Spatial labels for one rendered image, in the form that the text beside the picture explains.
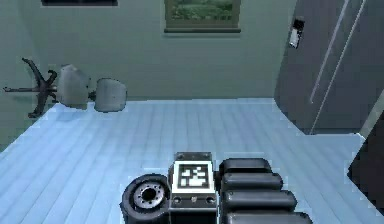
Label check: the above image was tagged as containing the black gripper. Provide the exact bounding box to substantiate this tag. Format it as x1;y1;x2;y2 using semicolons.
120;173;172;224

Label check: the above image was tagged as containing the grey office chair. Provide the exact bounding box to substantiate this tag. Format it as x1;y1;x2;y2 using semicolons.
2;57;128;119

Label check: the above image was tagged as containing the green framed picture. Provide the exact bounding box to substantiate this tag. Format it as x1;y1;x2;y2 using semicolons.
163;0;242;34

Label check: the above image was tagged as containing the dark framed picture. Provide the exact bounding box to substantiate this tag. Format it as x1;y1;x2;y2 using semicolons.
40;0;119;7

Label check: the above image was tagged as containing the black cabinet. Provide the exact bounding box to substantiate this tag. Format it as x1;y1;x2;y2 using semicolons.
347;111;384;214

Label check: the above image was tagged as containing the silver door handle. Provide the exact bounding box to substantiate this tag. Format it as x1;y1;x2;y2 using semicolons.
288;16;306;49

